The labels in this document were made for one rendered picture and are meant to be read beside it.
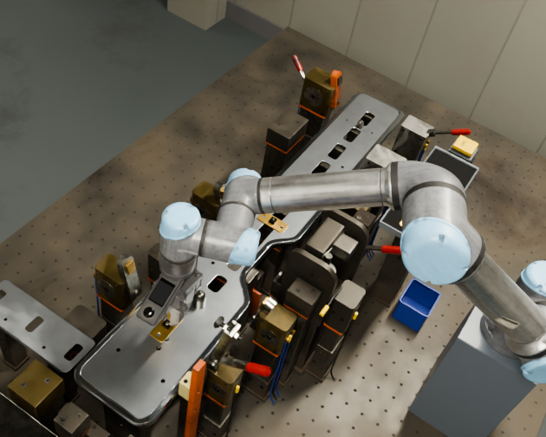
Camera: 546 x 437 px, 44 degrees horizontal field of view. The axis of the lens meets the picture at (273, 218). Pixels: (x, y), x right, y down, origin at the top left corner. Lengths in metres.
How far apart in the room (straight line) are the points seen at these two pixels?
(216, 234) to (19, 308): 0.60
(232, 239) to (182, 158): 1.17
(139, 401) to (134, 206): 0.88
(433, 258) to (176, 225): 0.47
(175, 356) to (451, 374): 0.69
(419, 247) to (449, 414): 0.83
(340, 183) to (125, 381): 0.66
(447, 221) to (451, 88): 2.69
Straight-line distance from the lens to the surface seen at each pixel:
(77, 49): 4.09
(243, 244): 1.28
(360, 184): 1.30
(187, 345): 1.61
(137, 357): 1.60
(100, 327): 1.66
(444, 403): 1.88
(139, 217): 2.23
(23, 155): 3.46
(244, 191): 1.36
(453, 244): 1.16
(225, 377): 1.52
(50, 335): 1.64
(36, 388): 1.51
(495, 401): 1.79
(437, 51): 3.78
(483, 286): 1.29
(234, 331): 1.39
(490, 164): 2.76
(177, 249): 1.30
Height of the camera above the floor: 2.40
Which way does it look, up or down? 49 degrees down
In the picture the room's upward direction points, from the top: 13 degrees clockwise
